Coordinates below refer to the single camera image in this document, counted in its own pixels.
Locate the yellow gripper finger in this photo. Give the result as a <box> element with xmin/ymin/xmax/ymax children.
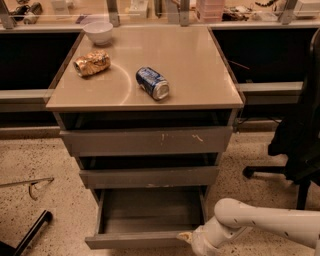
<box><xmin>177</xmin><ymin>232</ymin><xmax>192</xmax><ymax>243</ymax></box>

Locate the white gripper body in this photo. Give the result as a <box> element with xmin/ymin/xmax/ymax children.
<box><xmin>191</xmin><ymin>217</ymin><xmax>234</xmax><ymax>256</ymax></box>

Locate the grey bottom drawer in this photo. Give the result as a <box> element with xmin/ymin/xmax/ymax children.
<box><xmin>85</xmin><ymin>186</ymin><xmax>207</xmax><ymax>249</ymax></box>

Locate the grey drawer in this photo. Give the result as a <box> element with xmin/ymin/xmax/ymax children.
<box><xmin>85</xmin><ymin>186</ymin><xmax>207</xmax><ymax>249</ymax></box>
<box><xmin>79</xmin><ymin>153</ymin><xmax>218</xmax><ymax>189</ymax></box>
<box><xmin>61</xmin><ymin>110</ymin><xmax>232</xmax><ymax>157</ymax></box>

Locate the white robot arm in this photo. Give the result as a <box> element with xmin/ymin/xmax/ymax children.
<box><xmin>177</xmin><ymin>198</ymin><xmax>320</xmax><ymax>256</ymax></box>

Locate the grey middle drawer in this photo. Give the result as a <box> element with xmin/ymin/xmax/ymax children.
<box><xmin>79</xmin><ymin>153</ymin><xmax>218</xmax><ymax>189</ymax></box>

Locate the grey top drawer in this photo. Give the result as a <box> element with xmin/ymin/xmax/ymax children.
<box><xmin>61</xmin><ymin>110</ymin><xmax>232</xmax><ymax>157</ymax></box>

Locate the grey drawer cabinet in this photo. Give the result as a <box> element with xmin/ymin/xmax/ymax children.
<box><xmin>45</xmin><ymin>25</ymin><xmax>245</xmax><ymax>201</ymax></box>

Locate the black office chair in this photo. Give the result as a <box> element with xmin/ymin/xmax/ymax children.
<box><xmin>242</xmin><ymin>29</ymin><xmax>320</xmax><ymax>210</ymax></box>

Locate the blue soda can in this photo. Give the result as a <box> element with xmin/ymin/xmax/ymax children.
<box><xmin>136</xmin><ymin>67</ymin><xmax>169</xmax><ymax>100</ymax></box>

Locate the metal rod with hook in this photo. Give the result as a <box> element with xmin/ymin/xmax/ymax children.
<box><xmin>0</xmin><ymin>177</ymin><xmax>54</xmax><ymax>201</ymax></box>

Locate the black chair leg left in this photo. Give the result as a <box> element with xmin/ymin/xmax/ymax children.
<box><xmin>0</xmin><ymin>210</ymin><xmax>53</xmax><ymax>256</ymax></box>

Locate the crushed gold can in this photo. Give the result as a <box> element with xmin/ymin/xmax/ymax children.
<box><xmin>73</xmin><ymin>50</ymin><xmax>111</xmax><ymax>77</ymax></box>

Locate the white bowl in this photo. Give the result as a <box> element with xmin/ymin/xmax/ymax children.
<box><xmin>83</xmin><ymin>21</ymin><xmax>113</xmax><ymax>45</ymax></box>

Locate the pink plastic container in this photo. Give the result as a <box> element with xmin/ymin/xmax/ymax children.
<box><xmin>196</xmin><ymin>0</ymin><xmax>225</xmax><ymax>23</ymax></box>

